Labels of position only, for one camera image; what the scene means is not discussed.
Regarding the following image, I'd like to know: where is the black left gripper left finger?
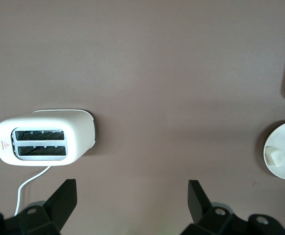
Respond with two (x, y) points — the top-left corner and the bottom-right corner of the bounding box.
(3, 179), (78, 235)

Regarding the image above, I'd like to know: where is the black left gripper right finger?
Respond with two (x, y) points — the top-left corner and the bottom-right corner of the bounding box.
(181, 180), (250, 235)

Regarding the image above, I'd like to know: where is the white two-slot toaster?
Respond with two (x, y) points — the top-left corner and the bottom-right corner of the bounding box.
(0, 109), (96, 168)

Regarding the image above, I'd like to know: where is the white toaster power cable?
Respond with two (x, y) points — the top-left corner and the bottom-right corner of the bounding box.
(14, 166), (52, 217)

